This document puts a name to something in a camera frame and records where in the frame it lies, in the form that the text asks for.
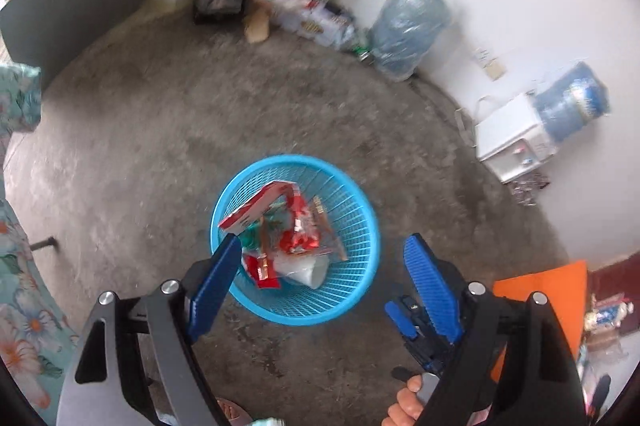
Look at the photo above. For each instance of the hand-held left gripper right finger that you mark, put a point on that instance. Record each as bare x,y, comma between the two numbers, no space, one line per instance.
432,291

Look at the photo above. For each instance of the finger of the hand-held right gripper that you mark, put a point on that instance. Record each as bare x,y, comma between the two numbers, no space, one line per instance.
400,318

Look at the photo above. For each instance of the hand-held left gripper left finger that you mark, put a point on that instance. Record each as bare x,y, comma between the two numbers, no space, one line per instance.
215,291

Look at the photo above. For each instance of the blue plastic mesh basket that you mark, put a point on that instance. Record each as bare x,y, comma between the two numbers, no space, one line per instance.
350,266

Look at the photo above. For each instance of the red and white carton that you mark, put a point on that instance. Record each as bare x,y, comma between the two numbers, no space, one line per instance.
250,208

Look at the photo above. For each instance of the red plastic wrapper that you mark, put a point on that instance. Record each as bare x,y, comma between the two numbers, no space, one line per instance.
297,231

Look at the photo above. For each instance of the person's right hand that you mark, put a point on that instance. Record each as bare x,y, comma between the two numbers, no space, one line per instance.
402,411

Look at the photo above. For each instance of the small red packet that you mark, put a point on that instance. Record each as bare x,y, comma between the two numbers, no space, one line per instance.
260,271

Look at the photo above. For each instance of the white paper cup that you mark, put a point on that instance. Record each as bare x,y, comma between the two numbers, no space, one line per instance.
307,271

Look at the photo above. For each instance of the clear wrapper with orange strip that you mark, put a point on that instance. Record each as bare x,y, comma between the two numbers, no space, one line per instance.
330,231

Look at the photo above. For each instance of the person's foot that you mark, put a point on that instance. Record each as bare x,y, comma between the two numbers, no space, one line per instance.
235,411

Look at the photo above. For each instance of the orange plastic board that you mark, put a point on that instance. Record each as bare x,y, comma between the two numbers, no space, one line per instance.
555,301

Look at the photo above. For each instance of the white water dispenser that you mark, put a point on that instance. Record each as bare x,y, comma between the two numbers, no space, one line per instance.
510,141

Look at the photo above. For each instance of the black bed leg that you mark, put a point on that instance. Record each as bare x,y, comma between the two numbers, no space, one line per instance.
44,244

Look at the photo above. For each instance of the floral quilted blanket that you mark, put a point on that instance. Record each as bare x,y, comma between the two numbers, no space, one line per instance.
25,331

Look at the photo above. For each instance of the wrapped blue water jug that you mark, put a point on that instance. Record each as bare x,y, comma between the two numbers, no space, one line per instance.
572,101

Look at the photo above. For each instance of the large blue water jug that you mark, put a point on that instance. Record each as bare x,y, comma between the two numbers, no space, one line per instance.
407,31

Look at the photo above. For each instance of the cardboard piece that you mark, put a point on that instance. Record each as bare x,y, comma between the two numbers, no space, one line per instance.
256,26

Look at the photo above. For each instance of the black box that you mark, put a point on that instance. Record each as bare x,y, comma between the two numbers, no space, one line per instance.
217,1

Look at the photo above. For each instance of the wall socket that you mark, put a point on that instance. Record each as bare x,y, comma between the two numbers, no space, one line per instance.
490,63

